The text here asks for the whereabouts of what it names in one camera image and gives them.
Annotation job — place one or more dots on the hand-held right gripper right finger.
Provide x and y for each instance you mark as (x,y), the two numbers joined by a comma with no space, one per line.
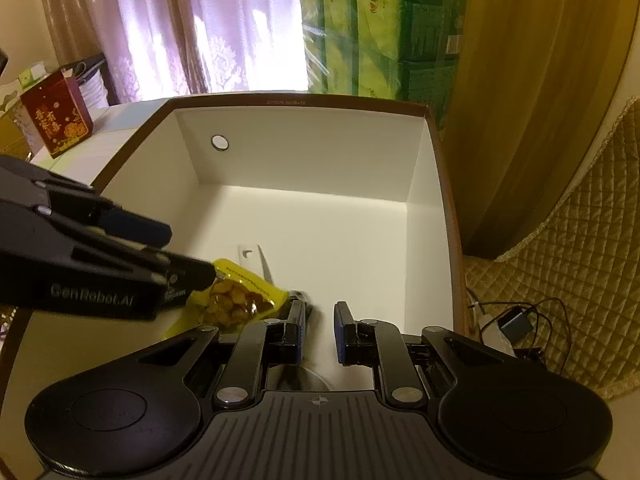
(342,332)

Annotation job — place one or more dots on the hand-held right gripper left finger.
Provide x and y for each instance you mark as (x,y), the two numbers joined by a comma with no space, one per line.
(298,332)

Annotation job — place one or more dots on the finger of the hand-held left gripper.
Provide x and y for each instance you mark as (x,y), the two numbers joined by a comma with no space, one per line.
(142,230)
(192,275)

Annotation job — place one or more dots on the yellow snack packet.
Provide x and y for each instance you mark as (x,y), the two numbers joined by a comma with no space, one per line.
(240,300)

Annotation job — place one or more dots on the brown cardboard storage box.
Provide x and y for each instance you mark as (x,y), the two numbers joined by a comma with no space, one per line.
(320,220)

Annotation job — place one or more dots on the red gift box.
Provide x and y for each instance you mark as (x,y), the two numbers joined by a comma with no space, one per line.
(57,112)

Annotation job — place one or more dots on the stack of white plates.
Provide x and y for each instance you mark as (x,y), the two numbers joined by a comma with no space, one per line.
(95,82)

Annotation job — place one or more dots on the small green tissue box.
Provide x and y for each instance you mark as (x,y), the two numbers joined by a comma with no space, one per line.
(32,74)

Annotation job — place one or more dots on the pink patterned curtain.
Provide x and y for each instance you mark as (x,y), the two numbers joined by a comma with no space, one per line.
(175,25)

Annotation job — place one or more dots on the chair with quilted cover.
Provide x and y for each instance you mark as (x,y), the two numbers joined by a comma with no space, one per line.
(575,260)

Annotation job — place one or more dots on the green tissue pack bundle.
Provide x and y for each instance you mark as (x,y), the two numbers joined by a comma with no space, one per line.
(380,30)

